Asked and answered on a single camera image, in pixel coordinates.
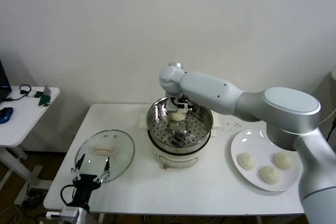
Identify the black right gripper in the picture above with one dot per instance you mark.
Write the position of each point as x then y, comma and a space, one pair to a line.
185, 102

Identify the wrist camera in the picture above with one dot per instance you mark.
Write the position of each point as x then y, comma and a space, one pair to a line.
172, 104
69, 213

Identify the white side table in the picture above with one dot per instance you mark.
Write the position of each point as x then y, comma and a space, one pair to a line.
26, 119

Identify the glass pot lid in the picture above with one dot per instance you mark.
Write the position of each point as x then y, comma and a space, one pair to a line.
120, 145

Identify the white steamer pot with lid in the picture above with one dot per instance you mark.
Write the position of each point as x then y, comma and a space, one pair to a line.
178, 159

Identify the white steamed baozi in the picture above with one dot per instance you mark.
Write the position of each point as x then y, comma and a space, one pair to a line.
283, 160
270, 174
246, 161
178, 116

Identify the white round plate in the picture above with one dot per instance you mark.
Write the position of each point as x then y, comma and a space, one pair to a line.
249, 140

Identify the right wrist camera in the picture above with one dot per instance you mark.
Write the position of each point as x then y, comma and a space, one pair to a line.
172, 104

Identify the small black box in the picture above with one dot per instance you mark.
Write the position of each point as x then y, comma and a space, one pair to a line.
39, 94

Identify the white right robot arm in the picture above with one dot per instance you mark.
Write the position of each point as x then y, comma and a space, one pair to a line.
210, 90

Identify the stainless steel steamer basket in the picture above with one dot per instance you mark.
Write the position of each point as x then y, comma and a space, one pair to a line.
204, 123

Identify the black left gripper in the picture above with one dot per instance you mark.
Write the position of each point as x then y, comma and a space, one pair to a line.
85, 184

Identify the blue computer mouse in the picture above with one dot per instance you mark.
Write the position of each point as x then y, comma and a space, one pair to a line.
5, 115

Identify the black laptop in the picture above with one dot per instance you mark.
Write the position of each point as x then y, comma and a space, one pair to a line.
3, 82

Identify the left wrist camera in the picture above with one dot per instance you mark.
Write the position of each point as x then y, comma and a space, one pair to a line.
69, 213

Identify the green circuit board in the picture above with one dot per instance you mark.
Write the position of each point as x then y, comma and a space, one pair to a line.
44, 100

